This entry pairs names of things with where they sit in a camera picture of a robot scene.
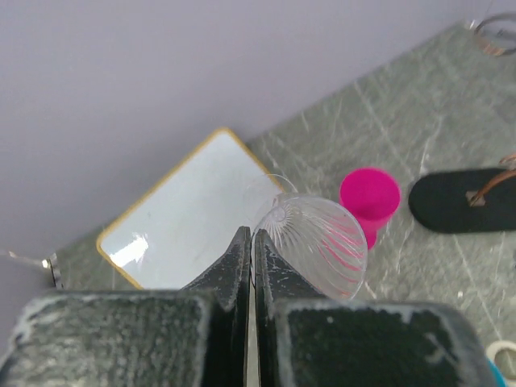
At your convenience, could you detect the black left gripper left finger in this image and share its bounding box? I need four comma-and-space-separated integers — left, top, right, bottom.
1, 227, 251, 386

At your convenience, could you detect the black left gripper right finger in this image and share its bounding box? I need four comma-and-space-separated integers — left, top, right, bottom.
252, 231, 497, 386

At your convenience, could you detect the clear wine glass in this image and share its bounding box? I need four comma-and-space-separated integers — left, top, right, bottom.
243, 174, 368, 300

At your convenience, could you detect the magenta plastic wine glass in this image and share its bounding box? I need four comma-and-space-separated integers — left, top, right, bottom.
339, 167, 402, 250

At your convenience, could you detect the blue plastic wine glass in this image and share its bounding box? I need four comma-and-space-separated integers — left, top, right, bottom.
489, 360, 506, 387

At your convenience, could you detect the small framed whiteboard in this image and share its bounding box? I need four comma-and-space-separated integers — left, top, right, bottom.
96, 127, 287, 289

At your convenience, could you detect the white tape roll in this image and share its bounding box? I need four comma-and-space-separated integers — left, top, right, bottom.
486, 340, 515, 379

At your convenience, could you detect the copper wire wine glass rack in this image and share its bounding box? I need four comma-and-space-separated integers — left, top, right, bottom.
407, 11, 516, 235

